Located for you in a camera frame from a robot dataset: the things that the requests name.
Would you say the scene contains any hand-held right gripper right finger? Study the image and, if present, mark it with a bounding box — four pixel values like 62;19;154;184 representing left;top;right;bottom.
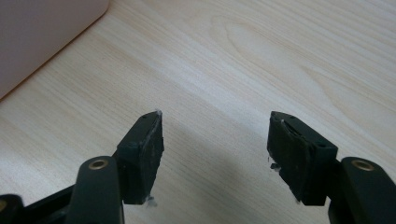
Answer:
266;110;339;207

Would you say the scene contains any pink storage box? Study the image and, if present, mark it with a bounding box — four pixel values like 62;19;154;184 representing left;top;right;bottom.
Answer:
0;0;111;101

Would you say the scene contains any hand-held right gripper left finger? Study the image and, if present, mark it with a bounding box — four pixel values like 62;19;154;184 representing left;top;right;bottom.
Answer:
116;109;165;207

